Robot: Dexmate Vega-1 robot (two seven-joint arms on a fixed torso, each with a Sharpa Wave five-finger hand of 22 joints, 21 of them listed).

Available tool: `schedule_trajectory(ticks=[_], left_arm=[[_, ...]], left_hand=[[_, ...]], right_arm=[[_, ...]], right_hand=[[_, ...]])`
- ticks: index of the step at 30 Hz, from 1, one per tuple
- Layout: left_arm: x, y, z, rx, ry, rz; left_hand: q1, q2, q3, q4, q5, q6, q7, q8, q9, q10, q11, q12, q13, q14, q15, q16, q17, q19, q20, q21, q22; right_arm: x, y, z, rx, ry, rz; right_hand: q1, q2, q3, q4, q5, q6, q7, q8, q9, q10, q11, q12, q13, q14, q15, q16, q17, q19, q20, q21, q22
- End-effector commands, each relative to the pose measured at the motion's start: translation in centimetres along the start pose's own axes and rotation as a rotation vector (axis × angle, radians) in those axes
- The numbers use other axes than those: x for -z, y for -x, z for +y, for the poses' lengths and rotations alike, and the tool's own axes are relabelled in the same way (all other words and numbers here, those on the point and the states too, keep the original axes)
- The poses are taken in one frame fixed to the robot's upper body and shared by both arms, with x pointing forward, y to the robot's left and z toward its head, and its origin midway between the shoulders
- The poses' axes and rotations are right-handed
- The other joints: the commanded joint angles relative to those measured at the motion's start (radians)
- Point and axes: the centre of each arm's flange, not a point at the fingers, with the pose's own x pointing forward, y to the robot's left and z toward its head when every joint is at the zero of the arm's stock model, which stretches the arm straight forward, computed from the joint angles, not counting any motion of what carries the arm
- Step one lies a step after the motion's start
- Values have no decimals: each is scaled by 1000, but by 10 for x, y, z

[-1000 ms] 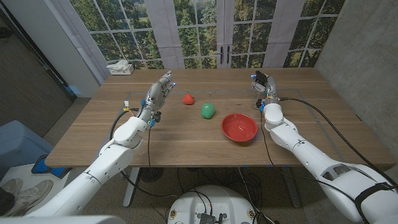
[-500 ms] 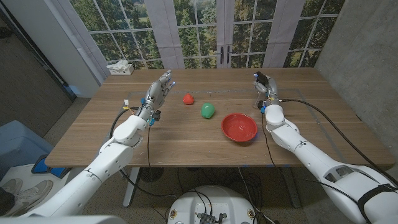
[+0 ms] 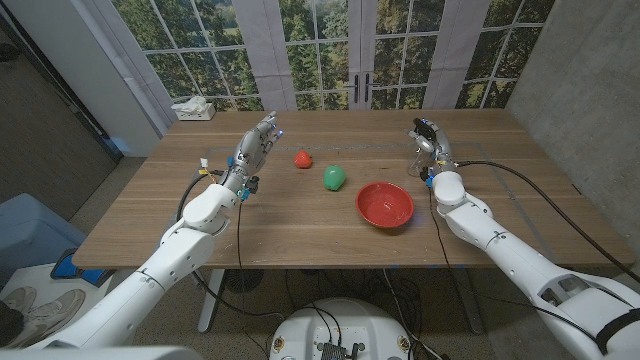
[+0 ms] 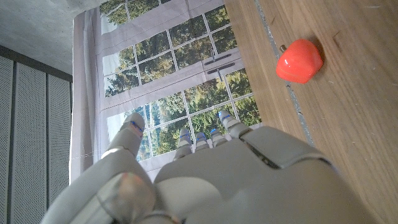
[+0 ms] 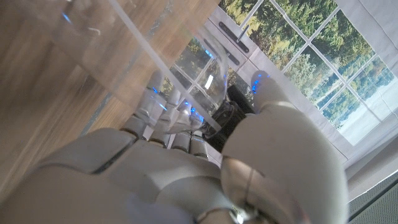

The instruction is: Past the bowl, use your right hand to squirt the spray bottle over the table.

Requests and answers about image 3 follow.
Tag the black round floor fan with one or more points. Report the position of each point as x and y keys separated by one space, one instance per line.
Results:
x=243 y=280

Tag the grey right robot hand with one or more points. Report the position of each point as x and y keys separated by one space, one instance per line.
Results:
x=439 y=142

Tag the printed window backdrop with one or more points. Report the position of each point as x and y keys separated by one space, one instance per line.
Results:
x=320 y=60

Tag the white tissue box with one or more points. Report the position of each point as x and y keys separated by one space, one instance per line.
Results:
x=196 y=114

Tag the white floor board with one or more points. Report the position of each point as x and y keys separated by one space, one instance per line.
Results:
x=40 y=277

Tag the clear spray bottle black head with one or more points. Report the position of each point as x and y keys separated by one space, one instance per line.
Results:
x=425 y=131

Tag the red bowl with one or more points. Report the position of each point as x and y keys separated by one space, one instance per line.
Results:
x=385 y=205

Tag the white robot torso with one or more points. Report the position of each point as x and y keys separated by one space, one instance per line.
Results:
x=350 y=320

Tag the green toy bell pepper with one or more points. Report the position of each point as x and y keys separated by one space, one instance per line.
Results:
x=334 y=178

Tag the person's dark trouser leg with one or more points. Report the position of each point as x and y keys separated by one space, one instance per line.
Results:
x=9 y=322

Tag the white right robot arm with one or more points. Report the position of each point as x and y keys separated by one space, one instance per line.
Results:
x=500 y=240

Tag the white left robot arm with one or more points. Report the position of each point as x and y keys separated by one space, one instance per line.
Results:
x=170 y=260

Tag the grey table leg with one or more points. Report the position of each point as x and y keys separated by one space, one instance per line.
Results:
x=472 y=315

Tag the grey sneaker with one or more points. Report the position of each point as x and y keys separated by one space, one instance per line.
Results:
x=17 y=299
x=55 y=307

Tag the white table leg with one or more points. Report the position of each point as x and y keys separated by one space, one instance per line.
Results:
x=211 y=300

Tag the blue plastic bin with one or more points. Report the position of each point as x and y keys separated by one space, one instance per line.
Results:
x=30 y=235

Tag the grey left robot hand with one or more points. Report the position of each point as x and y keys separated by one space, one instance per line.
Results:
x=252 y=150

